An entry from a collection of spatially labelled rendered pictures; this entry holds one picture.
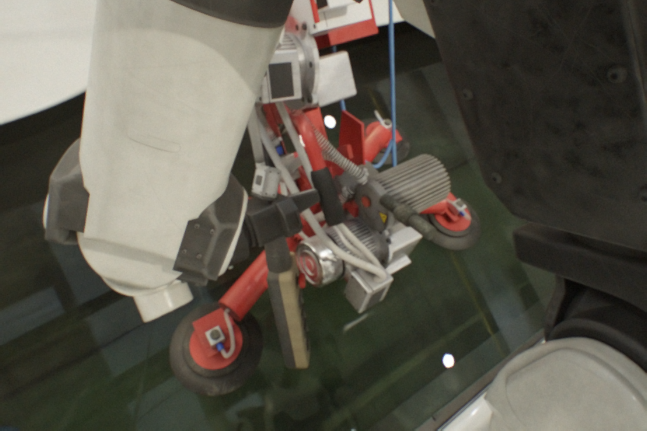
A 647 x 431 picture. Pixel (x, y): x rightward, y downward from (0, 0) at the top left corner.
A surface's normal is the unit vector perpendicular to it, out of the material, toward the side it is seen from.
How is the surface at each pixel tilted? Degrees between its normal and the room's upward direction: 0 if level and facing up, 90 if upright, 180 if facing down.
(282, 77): 80
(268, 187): 73
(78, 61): 21
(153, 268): 88
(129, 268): 91
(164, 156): 98
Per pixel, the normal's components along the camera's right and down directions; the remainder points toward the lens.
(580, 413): -0.89, 0.31
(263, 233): 0.49, 0.14
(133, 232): 0.03, 0.62
